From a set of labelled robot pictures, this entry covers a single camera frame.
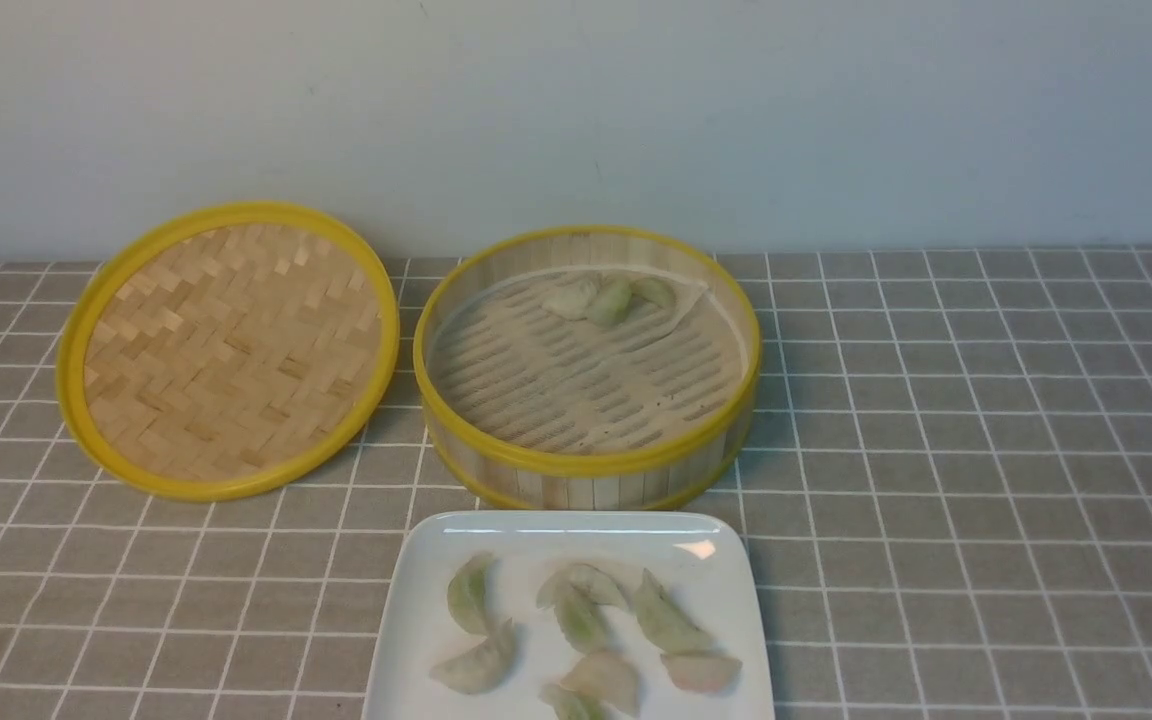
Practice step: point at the bamboo steamer lid yellow rim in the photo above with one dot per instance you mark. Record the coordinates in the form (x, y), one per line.
(229, 352)

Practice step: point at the pale dumpling plate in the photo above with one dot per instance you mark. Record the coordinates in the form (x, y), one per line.
(482, 668)
(595, 583)

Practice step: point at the white steamer liner paper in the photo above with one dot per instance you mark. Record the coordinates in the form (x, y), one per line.
(511, 368)

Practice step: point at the pale dumpling steamer back left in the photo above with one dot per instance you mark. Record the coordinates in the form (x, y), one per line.
(572, 301)

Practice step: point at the green dumpling plate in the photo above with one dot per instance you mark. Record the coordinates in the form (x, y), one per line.
(571, 705)
(663, 622)

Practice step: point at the green dumpling steamer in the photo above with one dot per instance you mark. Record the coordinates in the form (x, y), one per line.
(580, 620)
(466, 595)
(656, 291)
(611, 302)

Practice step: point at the bamboo steamer basket yellow rim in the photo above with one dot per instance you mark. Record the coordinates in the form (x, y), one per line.
(659, 477)

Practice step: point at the pale dumpling plate left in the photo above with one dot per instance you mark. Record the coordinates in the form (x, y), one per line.
(482, 668)

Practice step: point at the green dumpling plate right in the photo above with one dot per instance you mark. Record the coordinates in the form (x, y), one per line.
(663, 622)

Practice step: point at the pink dumpling plate right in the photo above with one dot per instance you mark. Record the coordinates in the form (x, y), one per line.
(701, 673)

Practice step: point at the white square plate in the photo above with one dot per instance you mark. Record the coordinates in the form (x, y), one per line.
(699, 560)

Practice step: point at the pale dumpling plate top middle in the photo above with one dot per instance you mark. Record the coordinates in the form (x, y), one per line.
(595, 583)

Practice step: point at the pink dumpling plate centre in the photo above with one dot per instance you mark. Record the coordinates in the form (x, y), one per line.
(607, 677)

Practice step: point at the pink dumpling plate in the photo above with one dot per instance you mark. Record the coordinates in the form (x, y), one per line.
(607, 677)
(701, 673)

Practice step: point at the green dumpling plate bottom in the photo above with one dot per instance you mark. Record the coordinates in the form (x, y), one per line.
(571, 705)

